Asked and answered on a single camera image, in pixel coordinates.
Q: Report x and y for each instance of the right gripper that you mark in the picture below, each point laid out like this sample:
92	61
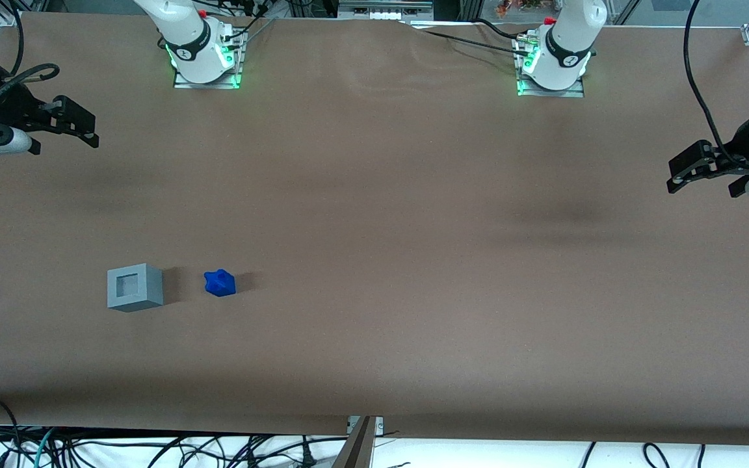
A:
15	107

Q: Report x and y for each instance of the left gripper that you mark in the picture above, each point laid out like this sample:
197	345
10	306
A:
737	158

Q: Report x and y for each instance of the blue plastic part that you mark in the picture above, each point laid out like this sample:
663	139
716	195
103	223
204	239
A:
220	284

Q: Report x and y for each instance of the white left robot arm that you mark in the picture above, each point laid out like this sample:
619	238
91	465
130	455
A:
566	58

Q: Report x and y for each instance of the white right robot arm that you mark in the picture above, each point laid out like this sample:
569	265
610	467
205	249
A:
196	52

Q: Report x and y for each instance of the gray square base block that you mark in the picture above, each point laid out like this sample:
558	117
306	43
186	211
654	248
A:
147	290

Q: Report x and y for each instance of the orange objects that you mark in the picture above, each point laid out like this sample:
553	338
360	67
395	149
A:
517	6

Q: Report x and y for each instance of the brown paper table cover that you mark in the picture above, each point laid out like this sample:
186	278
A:
374	227

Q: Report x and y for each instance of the white power strip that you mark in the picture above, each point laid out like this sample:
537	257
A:
384	13

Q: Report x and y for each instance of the dark aluminium beam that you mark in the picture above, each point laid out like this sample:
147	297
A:
356	450

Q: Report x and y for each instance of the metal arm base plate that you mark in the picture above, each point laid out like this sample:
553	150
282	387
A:
550	93
209	83

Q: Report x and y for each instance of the small metal bracket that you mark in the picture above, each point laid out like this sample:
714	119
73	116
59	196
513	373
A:
378	426

